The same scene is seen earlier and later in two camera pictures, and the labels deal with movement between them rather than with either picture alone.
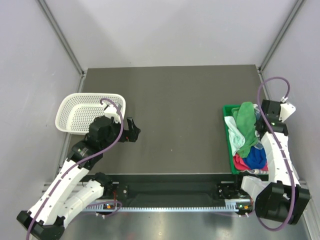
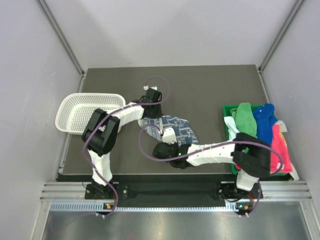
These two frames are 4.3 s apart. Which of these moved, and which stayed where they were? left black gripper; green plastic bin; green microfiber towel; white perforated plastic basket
Moved: left black gripper
Stayed: white perforated plastic basket; green plastic bin; green microfiber towel
